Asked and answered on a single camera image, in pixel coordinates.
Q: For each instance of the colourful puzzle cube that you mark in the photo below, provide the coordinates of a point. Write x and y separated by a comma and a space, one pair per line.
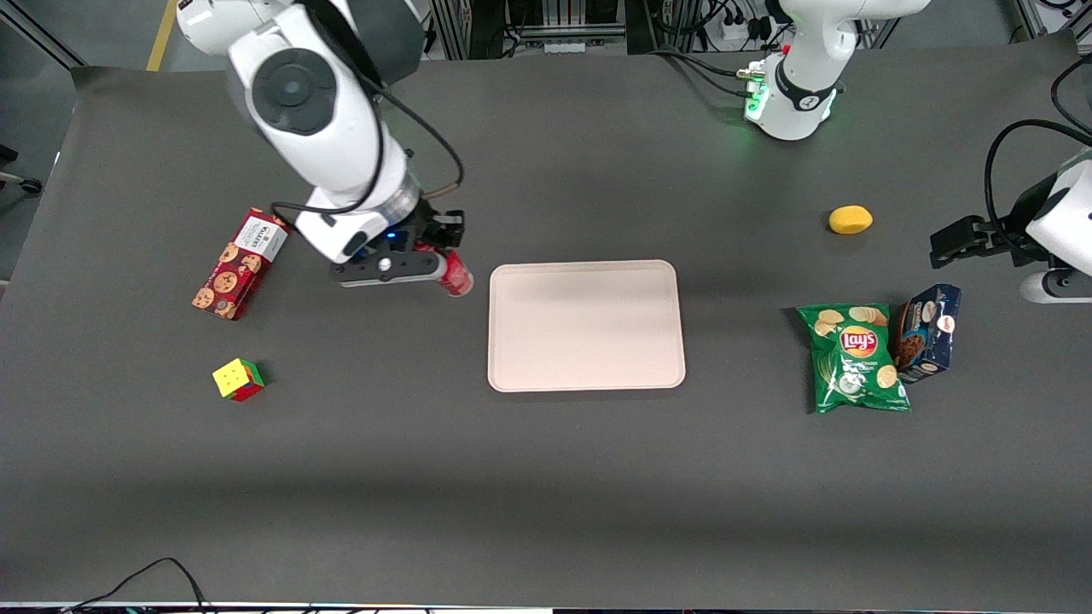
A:
235, 379

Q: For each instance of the white power strip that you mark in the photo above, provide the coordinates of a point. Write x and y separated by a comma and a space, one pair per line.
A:
734, 32

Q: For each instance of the black wheeled stand base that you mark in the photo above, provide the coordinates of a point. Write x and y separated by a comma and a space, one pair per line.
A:
21, 181

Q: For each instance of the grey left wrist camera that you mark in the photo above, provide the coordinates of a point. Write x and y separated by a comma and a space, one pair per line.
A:
1054, 287

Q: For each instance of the beige plastic tray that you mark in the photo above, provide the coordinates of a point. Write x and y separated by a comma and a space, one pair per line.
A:
585, 326

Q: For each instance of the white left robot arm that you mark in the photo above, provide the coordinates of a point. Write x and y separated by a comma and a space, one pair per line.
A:
793, 94

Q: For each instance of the green Lay's chips bag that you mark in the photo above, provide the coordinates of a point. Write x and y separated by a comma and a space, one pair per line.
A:
857, 358

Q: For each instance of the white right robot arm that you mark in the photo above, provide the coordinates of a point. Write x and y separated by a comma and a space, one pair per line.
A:
341, 145

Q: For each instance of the aluminium frame post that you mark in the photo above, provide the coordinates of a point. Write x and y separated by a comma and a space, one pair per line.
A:
1032, 17

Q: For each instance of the red cookie box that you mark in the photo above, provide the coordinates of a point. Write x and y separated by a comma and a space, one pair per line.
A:
239, 266

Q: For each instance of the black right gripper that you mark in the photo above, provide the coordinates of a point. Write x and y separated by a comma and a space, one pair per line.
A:
432, 228

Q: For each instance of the dark grey table mat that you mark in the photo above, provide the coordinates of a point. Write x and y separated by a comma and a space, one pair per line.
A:
546, 495

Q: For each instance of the red coke bottle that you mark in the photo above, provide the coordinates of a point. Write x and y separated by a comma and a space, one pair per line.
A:
458, 277

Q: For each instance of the blue cookie box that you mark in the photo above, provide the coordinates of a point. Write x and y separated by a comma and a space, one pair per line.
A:
930, 337

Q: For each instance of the yellow lemon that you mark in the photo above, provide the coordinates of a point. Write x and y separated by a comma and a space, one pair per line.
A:
850, 220

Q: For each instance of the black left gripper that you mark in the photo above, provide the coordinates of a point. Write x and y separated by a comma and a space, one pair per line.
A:
1009, 228

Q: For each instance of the black equipment rack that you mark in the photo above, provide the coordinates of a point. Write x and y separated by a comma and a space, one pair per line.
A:
478, 26

